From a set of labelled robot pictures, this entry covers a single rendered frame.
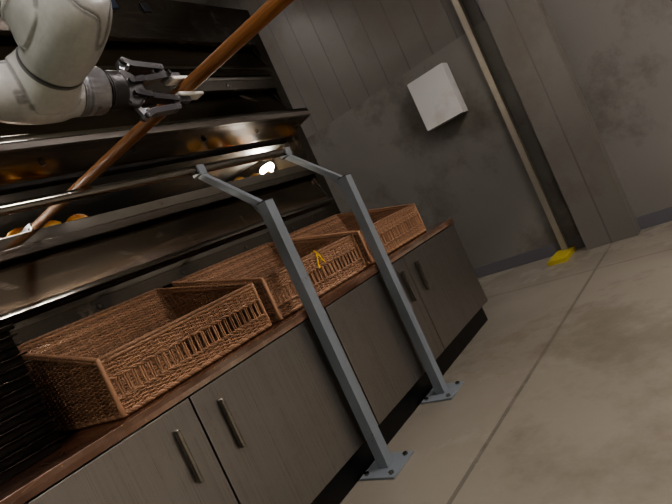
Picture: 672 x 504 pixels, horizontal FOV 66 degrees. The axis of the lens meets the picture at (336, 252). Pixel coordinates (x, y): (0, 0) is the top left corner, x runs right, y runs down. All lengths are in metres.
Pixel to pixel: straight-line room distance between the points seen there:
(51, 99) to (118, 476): 0.77
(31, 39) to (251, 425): 1.03
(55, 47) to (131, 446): 0.83
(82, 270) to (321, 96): 2.93
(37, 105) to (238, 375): 0.84
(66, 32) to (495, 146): 3.16
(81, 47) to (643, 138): 3.12
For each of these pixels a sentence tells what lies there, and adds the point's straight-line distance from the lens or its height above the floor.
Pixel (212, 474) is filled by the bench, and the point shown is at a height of 0.35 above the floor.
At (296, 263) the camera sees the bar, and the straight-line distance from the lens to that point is 1.64.
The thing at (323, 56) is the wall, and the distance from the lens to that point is 4.39.
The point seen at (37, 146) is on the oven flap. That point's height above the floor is 1.40.
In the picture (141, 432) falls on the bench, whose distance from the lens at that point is 1.31.
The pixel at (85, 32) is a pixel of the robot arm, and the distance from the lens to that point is 0.89.
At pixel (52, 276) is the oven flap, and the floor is 1.02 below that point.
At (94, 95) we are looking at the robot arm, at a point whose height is 1.17.
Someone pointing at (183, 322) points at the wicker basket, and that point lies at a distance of 1.45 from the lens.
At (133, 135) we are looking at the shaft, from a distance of 1.38.
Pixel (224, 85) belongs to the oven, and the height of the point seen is 1.65.
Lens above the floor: 0.77
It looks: 2 degrees down
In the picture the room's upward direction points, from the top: 25 degrees counter-clockwise
